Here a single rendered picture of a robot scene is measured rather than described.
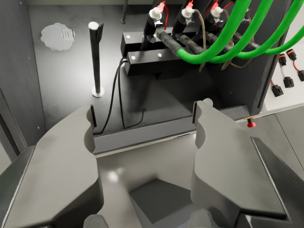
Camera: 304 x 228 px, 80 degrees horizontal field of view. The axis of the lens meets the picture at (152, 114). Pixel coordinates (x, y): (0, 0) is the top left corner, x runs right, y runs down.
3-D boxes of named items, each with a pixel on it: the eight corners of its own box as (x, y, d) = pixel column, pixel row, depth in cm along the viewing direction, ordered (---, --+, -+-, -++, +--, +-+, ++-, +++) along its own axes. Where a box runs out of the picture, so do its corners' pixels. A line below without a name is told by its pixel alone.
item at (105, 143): (54, 165, 56) (36, 167, 41) (52, 151, 57) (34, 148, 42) (220, 124, 75) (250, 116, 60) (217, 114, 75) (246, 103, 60)
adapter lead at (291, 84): (289, 88, 63) (296, 86, 61) (284, 88, 62) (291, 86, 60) (281, 56, 66) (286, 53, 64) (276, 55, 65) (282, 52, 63)
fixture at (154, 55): (124, 85, 64) (130, 64, 49) (118, 59, 65) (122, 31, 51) (206, 73, 74) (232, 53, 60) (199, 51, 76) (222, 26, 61)
